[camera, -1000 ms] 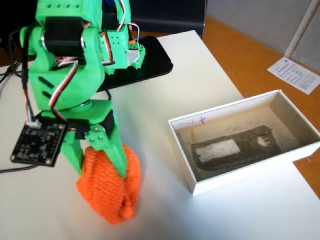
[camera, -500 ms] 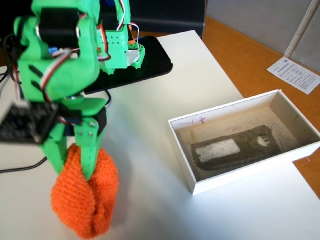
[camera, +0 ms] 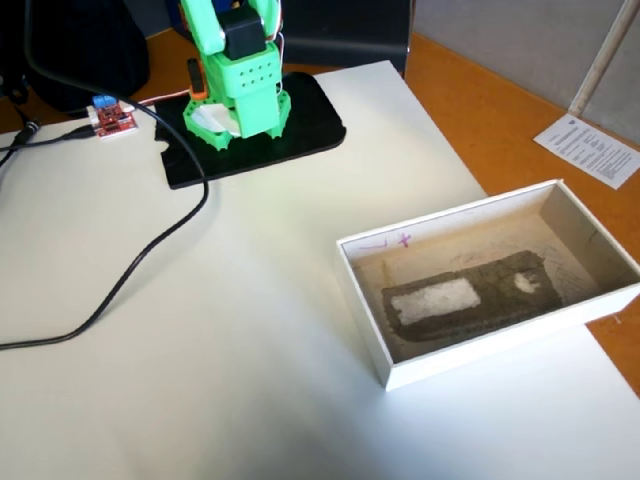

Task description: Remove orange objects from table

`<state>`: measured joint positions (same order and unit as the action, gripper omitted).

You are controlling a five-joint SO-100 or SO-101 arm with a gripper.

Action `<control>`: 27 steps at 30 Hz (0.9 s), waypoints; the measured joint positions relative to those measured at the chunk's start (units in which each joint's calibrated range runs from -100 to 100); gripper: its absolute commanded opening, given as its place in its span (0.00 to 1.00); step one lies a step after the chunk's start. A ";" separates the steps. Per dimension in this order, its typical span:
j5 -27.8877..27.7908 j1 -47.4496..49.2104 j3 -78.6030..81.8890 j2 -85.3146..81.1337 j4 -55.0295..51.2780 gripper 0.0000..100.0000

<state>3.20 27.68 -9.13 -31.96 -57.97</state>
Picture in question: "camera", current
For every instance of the black backpack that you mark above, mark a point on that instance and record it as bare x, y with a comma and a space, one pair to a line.
85, 45

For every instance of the white cardboard box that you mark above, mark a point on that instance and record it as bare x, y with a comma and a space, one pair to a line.
500, 357

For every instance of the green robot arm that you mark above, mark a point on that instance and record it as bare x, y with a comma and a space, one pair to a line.
250, 80

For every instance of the large white board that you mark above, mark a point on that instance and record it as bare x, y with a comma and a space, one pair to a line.
225, 350

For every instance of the black rubber base mat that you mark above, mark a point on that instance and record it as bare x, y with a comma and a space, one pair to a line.
305, 125

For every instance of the black chair back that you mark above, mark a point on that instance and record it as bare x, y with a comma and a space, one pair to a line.
345, 35

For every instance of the white crumpled tissue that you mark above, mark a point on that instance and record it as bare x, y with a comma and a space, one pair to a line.
212, 119

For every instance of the printed paper sheet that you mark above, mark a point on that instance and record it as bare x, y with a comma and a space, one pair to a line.
590, 150

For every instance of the red circuit board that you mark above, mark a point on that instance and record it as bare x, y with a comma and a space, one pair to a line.
113, 123

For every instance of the white pole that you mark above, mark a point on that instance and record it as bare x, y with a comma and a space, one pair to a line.
600, 55

